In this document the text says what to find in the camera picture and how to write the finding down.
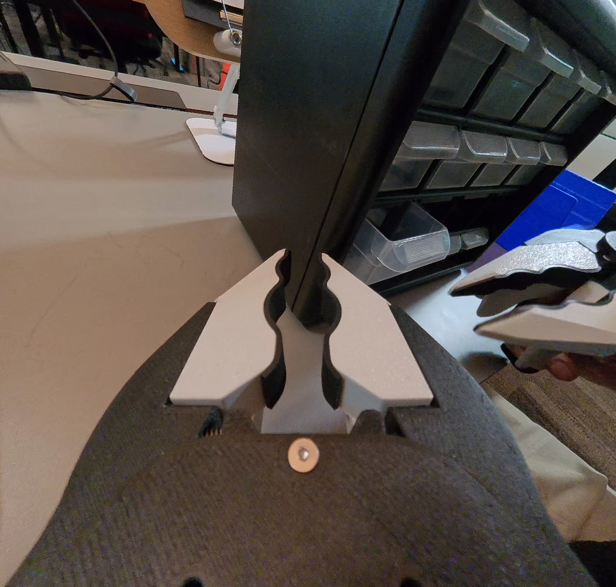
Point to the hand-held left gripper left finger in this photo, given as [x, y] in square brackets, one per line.
[226, 346]

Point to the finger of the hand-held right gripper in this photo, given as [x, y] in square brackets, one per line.
[539, 259]
[568, 329]

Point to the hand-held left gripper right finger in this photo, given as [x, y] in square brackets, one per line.
[375, 346]

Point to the clear plastic drawer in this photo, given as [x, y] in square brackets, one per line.
[409, 240]

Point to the black drawer organizer cabinet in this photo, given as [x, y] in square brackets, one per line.
[308, 115]

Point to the grey desk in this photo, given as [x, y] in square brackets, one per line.
[96, 259]

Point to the person's right hand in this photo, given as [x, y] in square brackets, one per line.
[563, 369]

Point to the blue plastic bin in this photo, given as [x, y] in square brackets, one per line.
[544, 211]

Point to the person's beige pants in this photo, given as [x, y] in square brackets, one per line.
[563, 476]

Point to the set of small clear drawers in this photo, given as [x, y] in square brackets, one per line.
[486, 81]

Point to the white stand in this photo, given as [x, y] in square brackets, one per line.
[211, 139]

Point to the wooden board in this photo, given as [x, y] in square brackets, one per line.
[168, 23]

